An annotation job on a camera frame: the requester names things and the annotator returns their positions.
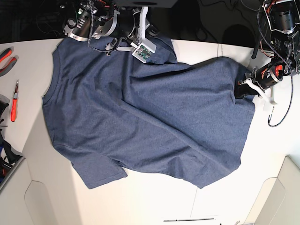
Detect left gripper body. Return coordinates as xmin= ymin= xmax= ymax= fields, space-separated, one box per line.
xmin=245 ymin=63 xmax=284 ymax=90

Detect blue grey t-shirt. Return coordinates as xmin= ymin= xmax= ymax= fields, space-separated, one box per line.
xmin=43 ymin=37 xmax=255 ymax=189

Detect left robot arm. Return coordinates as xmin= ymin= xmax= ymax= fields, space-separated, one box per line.
xmin=234 ymin=0 xmax=300 ymax=98

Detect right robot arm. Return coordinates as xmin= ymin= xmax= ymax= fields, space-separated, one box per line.
xmin=60 ymin=0 xmax=142 ymax=43

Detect white panel lower right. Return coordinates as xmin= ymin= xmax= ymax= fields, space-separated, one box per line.
xmin=244 ymin=156 xmax=300 ymax=225

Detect white panel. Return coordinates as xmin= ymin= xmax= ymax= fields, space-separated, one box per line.
xmin=0 ymin=158 xmax=58 ymax=225
xmin=244 ymin=156 xmax=300 ymax=225

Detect white framed tray bottom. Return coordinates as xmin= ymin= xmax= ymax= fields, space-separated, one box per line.
xmin=163 ymin=217 xmax=215 ymax=222

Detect orange grey pliers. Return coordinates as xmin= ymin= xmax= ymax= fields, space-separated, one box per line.
xmin=0 ymin=46 xmax=19 ymax=77

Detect dark clutter bin left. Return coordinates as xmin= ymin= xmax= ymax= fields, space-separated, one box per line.
xmin=0 ymin=95 xmax=22 ymax=183

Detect white panel lower left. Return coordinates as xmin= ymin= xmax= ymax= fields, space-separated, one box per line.
xmin=0 ymin=158 xmax=58 ymax=225

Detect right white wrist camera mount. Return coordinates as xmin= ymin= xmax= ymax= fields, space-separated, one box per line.
xmin=104 ymin=6 xmax=157 ymax=64

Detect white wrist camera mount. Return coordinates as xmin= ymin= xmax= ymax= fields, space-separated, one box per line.
xmin=104 ymin=6 xmax=157 ymax=64
xmin=237 ymin=78 xmax=277 ymax=113

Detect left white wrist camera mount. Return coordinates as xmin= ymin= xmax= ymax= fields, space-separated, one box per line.
xmin=237 ymin=78 xmax=277 ymax=113

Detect braided camera cable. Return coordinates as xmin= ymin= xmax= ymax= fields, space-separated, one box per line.
xmin=256 ymin=6 xmax=295 ymax=128
xmin=86 ymin=0 xmax=128 ymax=52

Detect grey cables on floor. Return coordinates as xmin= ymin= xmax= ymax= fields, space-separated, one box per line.
xmin=199 ymin=0 xmax=263 ymax=40

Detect orange handled screwdriver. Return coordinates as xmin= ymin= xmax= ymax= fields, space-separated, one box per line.
xmin=10 ymin=80 xmax=19 ymax=122

